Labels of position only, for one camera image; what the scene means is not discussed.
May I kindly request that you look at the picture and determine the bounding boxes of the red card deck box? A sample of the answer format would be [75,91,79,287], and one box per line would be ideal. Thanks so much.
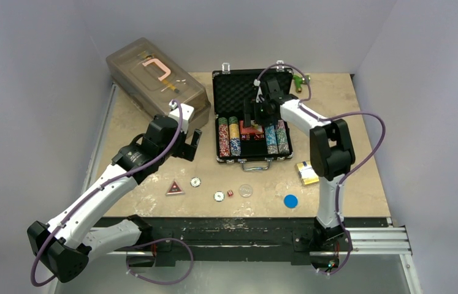
[240,120,264,137]

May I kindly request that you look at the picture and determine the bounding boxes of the red triangle all-in marker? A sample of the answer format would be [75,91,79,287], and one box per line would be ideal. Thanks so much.
[166,180,185,196]

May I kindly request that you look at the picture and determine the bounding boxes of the clear round button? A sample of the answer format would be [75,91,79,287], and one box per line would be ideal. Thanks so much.
[239,184,254,198]

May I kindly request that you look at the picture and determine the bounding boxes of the blue yellow card deck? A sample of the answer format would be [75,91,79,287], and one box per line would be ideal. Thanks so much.
[296,160,319,186]

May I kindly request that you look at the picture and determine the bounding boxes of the blue round button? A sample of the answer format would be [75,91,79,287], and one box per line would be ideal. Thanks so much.
[283,194,299,209]

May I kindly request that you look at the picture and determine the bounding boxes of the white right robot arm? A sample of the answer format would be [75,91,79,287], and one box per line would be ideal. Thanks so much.
[250,78,356,249]

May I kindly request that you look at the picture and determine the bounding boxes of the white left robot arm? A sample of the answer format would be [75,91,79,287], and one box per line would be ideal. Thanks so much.
[27,99,202,287]

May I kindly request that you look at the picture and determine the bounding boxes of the black poker set case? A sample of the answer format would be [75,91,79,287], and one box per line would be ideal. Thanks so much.
[212,63,293,165]

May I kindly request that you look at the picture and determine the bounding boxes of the red dice in case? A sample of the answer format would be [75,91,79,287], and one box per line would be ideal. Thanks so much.
[240,134,265,141]

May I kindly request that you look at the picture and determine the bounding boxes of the yellow blue chip row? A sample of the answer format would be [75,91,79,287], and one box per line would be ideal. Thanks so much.
[228,116,241,156]

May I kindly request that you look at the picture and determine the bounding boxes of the purple green chip row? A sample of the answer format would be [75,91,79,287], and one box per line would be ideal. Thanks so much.
[276,119,289,154]

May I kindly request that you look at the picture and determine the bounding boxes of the light blue chip row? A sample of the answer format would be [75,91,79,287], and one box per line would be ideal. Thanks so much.
[264,125,278,154]

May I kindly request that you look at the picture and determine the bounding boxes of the white dealer chip left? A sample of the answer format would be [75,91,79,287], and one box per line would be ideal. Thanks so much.
[190,177,201,187]

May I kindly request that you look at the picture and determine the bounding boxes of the white dealer chip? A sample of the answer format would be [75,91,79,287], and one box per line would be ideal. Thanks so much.
[213,191,225,202]
[190,177,201,187]

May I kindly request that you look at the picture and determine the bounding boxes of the red white chip row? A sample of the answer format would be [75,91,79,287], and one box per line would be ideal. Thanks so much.
[218,117,231,157]

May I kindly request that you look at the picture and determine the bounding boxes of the green toy tool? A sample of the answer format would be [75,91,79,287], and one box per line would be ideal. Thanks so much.
[292,75,311,93]

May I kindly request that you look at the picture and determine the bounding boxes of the white dealer chip right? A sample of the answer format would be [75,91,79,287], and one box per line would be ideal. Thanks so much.
[213,191,225,202]

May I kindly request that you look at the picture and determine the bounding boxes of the translucent brown plastic box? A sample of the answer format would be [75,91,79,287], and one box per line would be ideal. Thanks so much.
[106,37,211,129]

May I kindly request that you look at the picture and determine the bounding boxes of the pink c-clamp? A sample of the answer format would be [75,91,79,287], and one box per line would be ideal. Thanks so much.
[142,58,172,81]

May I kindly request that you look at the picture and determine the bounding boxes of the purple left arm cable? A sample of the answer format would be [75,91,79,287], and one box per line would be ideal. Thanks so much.
[29,99,184,288]

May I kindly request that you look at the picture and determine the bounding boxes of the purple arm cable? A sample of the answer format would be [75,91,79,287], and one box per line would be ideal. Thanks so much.
[29,99,184,288]
[254,63,387,277]

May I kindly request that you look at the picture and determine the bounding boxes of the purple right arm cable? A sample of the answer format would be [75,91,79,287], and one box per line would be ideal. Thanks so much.
[254,63,387,277]

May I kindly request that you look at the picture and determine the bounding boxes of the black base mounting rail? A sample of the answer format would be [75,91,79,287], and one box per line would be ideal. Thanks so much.
[111,217,411,271]

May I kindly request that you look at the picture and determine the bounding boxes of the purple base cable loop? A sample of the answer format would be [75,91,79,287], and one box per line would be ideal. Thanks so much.
[125,237,196,285]

